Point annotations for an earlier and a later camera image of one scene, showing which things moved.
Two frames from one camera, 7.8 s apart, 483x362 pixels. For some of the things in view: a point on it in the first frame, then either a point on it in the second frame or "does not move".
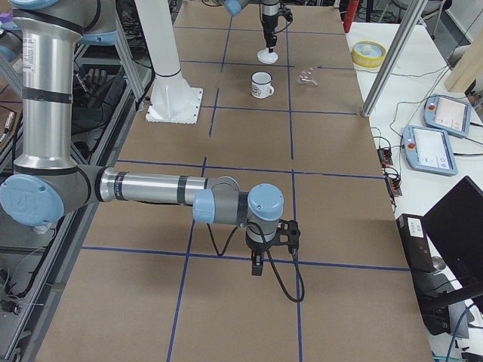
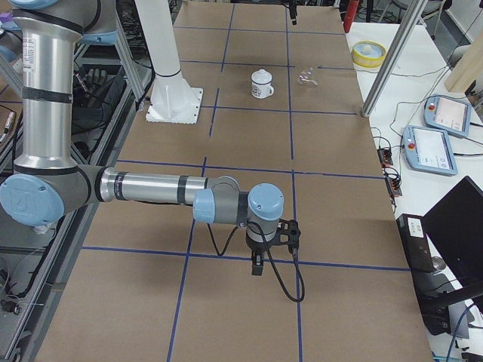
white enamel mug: [261, 86] does not move
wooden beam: [469, 68] does not move
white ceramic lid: [266, 57] -> [262, 77]
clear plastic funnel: [306, 76] does not move
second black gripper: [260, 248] does not move
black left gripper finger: [271, 40] -> [293, 10]
